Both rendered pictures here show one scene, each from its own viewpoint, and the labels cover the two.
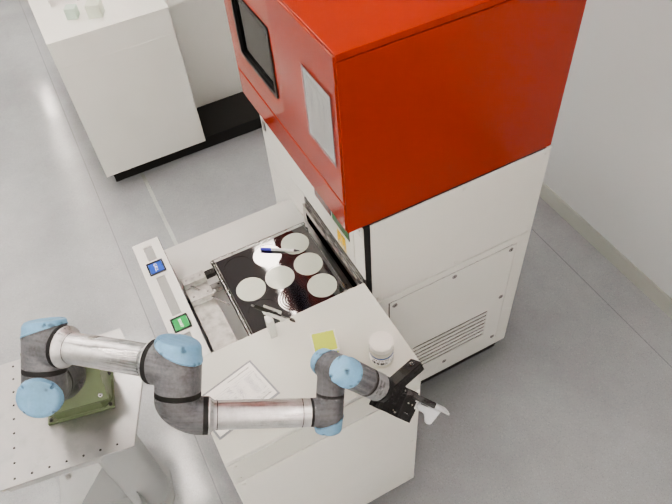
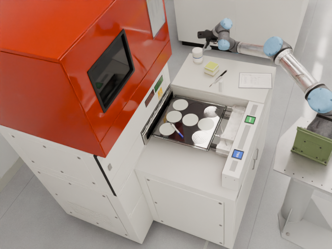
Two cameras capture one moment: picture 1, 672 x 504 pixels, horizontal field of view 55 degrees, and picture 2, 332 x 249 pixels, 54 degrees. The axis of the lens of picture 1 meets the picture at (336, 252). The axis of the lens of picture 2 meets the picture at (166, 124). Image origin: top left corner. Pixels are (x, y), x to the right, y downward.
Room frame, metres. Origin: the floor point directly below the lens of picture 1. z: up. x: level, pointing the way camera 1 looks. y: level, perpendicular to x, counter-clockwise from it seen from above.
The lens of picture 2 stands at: (2.26, 1.24, 2.46)
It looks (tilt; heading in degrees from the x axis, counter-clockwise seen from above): 49 degrees down; 236
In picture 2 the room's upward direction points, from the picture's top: 12 degrees counter-clockwise
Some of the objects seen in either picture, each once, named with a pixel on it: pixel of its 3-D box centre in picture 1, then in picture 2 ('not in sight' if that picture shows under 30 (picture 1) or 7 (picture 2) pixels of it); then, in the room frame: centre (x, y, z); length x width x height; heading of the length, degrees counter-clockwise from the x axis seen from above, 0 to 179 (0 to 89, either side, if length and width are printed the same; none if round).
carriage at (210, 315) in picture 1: (211, 317); (231, 131); (1.26, 0.44, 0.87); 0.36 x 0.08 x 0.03; 23
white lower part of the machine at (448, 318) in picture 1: (392, 263); (117, 163); (1.78, -0.24, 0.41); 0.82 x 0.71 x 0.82; 23
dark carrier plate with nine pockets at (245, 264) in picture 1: (280, 276); (189, 120); (1.38, 0.20, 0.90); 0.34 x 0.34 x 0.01; 23
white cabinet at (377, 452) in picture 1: (280, 378); (211, 158); (1.26, 0.26, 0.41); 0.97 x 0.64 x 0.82; 23
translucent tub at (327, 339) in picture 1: (325, 347); (211, 69); (1.02, 0.06, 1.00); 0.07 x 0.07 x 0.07; 8
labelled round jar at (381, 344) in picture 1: (381, 349); (197, 55); (0.98, -0.10, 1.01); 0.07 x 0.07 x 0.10
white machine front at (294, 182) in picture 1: (310, 193); (141, 121); (1.64, 0.07, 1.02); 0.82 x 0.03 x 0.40; 23
